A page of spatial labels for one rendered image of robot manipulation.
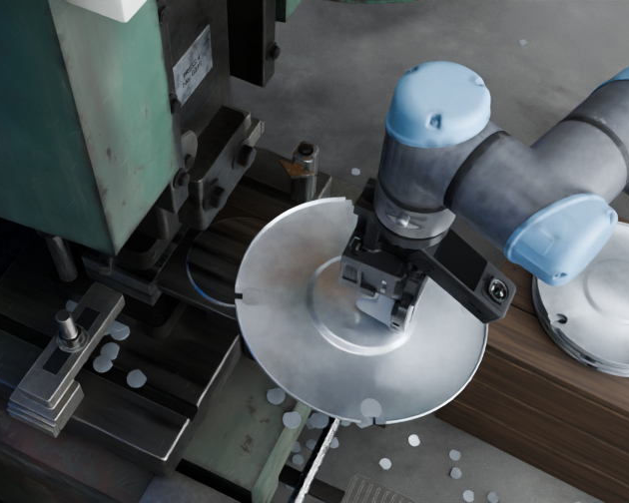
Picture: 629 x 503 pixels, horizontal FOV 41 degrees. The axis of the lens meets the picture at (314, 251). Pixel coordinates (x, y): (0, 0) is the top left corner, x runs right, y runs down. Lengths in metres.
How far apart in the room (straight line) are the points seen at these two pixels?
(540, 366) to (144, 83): 1.01
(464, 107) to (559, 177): 0.09
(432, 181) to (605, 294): 0.89
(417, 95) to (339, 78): 1.65
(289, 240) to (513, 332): 0.60
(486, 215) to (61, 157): 0.31
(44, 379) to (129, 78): 0.47
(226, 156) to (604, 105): 0.36
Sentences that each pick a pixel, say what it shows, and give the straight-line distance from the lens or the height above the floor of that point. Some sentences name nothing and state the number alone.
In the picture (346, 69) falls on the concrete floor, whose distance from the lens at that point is 2.32.
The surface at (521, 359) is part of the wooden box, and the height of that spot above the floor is 0.35.
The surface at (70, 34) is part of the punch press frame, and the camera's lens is 0.51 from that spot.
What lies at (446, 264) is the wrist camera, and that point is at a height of 0.96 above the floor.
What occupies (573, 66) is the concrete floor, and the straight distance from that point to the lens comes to 2.47.
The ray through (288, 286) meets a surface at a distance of 0.95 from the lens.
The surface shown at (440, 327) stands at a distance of 0.97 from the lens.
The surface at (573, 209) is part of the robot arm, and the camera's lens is 0.63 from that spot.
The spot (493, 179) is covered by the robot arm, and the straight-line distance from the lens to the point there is 0.64.
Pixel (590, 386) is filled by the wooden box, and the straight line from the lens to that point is 1.48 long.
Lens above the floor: 1.61
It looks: 56 degrees down
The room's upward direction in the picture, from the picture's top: 5 degrees clockwise
